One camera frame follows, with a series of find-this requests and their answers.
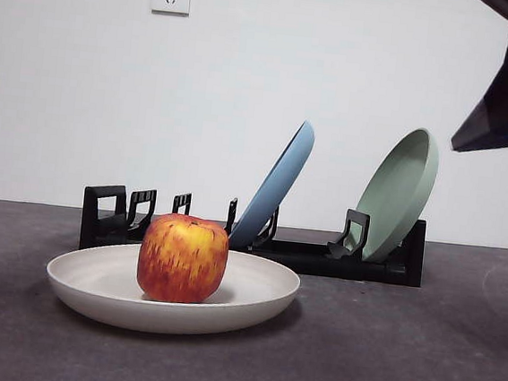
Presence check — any cream yellow round plate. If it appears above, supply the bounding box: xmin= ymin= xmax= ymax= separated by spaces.
xmin=40 ymin=232 xmax=304 ymax=348

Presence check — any red yellow apple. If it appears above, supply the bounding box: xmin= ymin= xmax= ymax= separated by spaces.
xmin=133 ymin=210 xmax=233 ymax=309

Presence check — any green round plate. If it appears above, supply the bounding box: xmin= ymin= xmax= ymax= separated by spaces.
xmin=349 ymin=122 xmax=443 ymax=269

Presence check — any blue round plate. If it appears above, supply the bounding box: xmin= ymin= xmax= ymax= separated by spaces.
xmin=228 ymin=114 xmax=318 ymax=257

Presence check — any black plate rack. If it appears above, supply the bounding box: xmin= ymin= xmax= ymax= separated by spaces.
xmin=77 ymin=181 xmax=429 ymax=289

